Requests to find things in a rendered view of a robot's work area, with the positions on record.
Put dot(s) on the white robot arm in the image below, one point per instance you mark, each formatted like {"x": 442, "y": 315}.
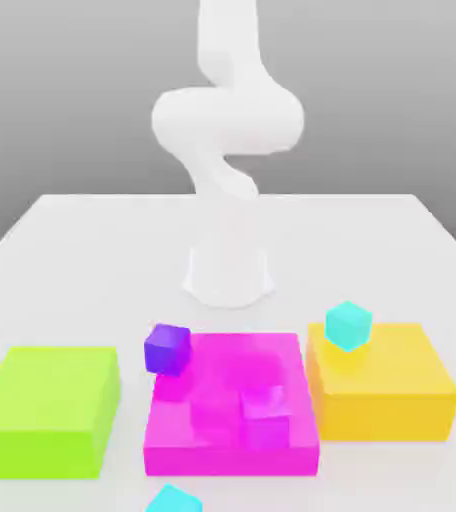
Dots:
{"x": 228, "y": 116}

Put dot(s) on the small purple cube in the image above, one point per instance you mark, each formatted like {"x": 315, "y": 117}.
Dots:
{"x": 167, "y": 350}

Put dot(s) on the small cyan cube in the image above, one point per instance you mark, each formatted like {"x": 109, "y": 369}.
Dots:
{"x": 348, "y": 324}
{"x": 172, "y": 500}

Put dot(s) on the small magenta cube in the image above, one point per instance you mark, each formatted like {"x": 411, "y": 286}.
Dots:
{"x": 266, "y": 416}

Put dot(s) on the large magenta box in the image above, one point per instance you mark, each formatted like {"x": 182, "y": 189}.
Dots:
{"x": 220, "y": 400}

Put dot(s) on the large yellow box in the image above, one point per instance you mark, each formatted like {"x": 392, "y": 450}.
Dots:
{"x": 388, "y": 392}

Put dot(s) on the large lime green box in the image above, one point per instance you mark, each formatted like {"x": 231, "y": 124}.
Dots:
{"x": 44, "y": 408}

